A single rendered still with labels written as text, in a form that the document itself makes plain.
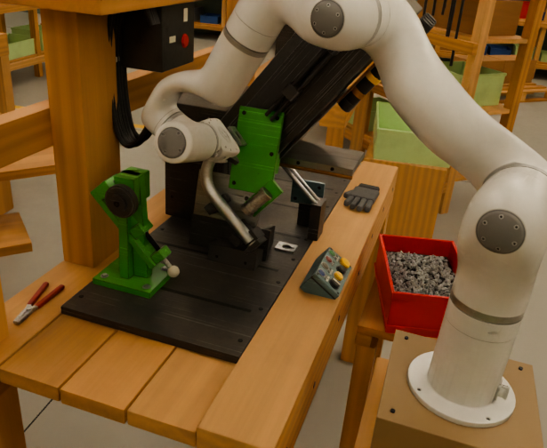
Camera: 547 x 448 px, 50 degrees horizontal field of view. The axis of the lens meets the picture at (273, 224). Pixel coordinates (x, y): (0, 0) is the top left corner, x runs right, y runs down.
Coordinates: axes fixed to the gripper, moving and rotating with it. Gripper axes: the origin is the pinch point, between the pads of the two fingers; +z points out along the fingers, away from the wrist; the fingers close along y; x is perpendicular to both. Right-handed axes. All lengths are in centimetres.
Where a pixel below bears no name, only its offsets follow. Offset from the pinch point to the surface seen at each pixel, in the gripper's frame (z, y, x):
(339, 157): 21.7, -17.4, -16.3
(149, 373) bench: -41, -35, 27
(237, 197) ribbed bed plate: 4.5, -12.0, 8.2
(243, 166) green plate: 2.9, -6.6, 1.8
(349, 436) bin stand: 15, -83, 24
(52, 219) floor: 164, 66, 175
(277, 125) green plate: 2.8, -3.6, -11.4
